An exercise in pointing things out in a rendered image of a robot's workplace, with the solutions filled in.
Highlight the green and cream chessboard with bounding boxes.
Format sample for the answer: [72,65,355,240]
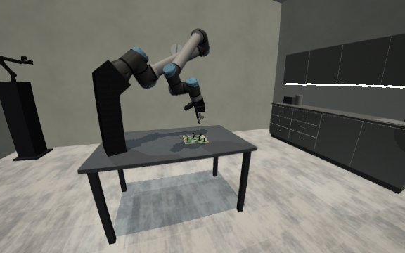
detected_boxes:
[183,135,209,145]

